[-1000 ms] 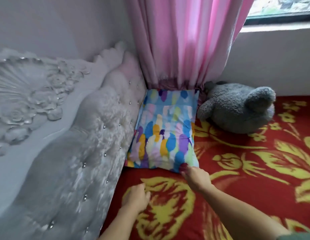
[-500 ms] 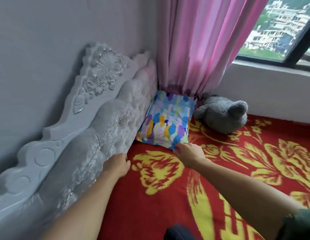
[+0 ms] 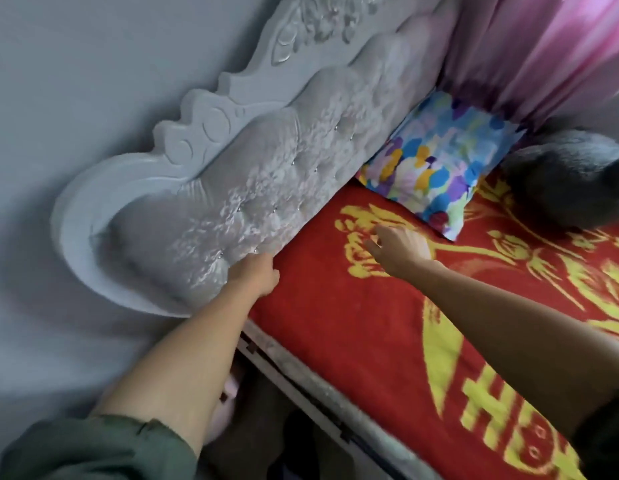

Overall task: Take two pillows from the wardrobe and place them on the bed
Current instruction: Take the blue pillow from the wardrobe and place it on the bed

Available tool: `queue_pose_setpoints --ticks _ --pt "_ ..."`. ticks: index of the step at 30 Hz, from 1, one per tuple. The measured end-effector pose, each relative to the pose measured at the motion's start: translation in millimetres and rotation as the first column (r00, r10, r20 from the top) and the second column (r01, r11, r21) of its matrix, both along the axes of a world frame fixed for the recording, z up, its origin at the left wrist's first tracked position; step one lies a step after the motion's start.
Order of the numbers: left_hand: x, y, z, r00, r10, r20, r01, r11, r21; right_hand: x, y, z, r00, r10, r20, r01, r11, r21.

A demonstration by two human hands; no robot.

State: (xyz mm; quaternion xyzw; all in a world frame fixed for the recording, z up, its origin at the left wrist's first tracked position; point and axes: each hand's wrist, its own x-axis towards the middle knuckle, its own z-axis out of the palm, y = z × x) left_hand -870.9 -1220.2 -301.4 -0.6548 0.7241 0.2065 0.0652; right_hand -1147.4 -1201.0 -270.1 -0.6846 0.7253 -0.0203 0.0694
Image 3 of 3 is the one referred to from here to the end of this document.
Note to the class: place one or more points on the person's right forearm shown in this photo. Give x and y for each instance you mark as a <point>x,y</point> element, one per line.
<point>514,334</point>

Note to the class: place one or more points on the person's left hand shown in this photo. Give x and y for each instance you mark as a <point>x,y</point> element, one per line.
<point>254,274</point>

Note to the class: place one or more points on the grey plush toy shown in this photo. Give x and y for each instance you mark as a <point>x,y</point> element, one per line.
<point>564,184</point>

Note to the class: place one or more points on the pink rolled mat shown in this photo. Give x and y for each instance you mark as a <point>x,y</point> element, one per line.
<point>225,414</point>

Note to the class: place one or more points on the red floral blanket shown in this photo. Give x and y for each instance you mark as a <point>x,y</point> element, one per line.
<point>339,319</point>

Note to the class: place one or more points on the white tufted bed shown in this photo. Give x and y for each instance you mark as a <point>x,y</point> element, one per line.
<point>269,184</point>

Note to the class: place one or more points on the person's left forearm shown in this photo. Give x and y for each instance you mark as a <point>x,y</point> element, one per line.
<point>189,369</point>

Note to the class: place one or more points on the pink curtain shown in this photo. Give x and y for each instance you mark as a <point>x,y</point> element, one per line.
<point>539,44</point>

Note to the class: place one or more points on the colourful patterned pillow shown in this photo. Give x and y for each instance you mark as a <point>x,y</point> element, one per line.
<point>439,159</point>

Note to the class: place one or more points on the person's right hand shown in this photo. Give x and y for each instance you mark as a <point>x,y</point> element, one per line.
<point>399,249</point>

